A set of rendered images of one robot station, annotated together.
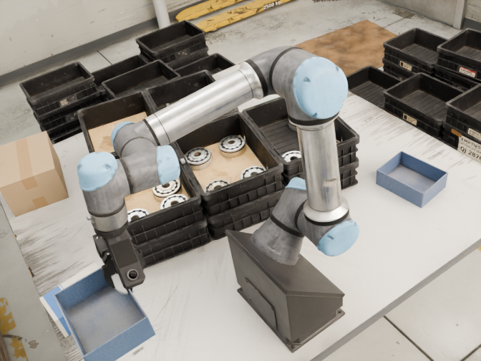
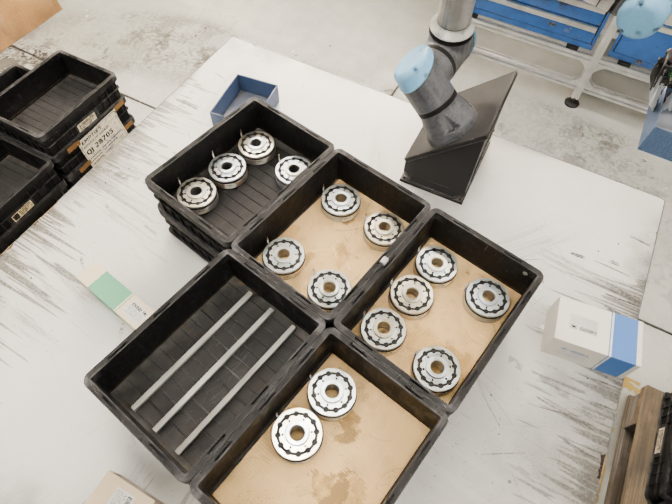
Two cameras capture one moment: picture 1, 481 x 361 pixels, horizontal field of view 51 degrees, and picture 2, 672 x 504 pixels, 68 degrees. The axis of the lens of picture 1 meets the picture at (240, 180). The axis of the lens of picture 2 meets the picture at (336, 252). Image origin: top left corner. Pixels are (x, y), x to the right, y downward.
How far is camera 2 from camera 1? 1.96 m
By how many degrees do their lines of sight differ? 72
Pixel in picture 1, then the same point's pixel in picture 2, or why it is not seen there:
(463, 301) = not seen: hidden behind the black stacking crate
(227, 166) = (324, 250)
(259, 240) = (471, 115)
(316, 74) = not seen: outside the picture
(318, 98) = not seen: outside the picture
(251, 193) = (371, 191)
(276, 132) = (225, 223)
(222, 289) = (467, 218)
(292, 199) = (441, 67)
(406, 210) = (287, 110)
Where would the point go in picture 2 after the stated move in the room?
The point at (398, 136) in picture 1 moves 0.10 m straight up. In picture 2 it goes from (157, 139) to (147, 116)
